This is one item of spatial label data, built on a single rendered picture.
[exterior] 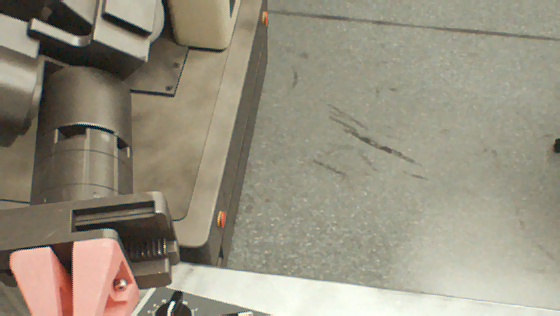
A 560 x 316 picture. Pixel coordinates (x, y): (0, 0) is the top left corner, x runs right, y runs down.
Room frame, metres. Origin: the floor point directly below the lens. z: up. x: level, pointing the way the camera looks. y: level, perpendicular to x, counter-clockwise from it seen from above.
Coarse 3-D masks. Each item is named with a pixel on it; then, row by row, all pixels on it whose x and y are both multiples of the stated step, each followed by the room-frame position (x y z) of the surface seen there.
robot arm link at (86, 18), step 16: (0, 0) 0.29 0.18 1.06; (16, 0) 0.29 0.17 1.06; (32, 0) 0.29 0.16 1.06; (48, 0) 0.28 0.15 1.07; (64, 0) 0.28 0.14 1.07; (80, 0) 0.29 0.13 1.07; (160, 0) 0.32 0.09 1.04; (16, 16) 0.29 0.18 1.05; (32, 16) 0.29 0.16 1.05; (48, 16) 0.31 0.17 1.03; (64, 16) 0.28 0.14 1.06; (80, 16) 0.28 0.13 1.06; (160, 16) 0.31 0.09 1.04; (80, 32) 0.28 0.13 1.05; (160, 32) 0.30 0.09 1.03
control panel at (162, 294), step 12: (156, 288) 0.22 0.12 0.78; (168, 288) 0.23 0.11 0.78; (156, 300) 0.21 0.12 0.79; (168, 300) 0.21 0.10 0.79; (192, 300) 0.21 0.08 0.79; (204, 300) 0.21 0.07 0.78; (216, 300) 0.22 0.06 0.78; (144, 312) 0.19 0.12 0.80; (192, 312) 0.20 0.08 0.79; (204, 312) 0.20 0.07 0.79; (216, 312) 0.20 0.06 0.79; (228, 312) 0.20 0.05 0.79; (252, 312) 0.20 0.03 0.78; (264, 312) 0.21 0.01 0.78
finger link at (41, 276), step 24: (24, 264) 0.12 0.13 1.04; (48, 264) 0.12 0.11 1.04; (144, 264) 0.15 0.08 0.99; (168, 264) 0.15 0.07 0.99; (24, 288) 0.11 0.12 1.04; (48, 288) 0.11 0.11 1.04; (72, 288) 0.13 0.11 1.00; (144, 288) 0.14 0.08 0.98; (48, 312) 0.10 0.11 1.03; (72, 312) 0.12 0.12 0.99
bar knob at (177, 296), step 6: (174, 294) 0.21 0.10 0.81; (180, 294) 0.21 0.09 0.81; (174, 300) 0.20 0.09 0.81; (180, 300) 0.20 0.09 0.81; (162, 306) 0.20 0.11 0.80; (168, 306) 0.19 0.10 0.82; (174, 306) 0.19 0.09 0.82; (180, 306) 0.20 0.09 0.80; (186, 306) 0.20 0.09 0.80; (156, 312) 0.19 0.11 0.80; (162, 312) 0.19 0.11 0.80; (168, 312) 0.19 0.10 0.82; (174, 312) 0.19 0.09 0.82; (180, 312) 0.19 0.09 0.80; (186, 312) 0.20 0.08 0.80
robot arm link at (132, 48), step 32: (96, 0) 0.29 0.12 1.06; (128, 0) 0.29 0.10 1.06; (0, 32) 0.26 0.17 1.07; (32, 32) 0.26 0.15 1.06; (64, 32) 0.27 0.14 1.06; (96, 32) 0.27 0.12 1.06; (128, 32) 0.28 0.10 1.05; (0, 64) 0.23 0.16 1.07; (32, 64) 0.24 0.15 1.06; (96, 64) 0.27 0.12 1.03; (128, 64) 0.27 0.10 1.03; (0, 96) 0.21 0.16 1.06; (32, 96) 0.22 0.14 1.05; (0, 128) 0.20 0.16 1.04
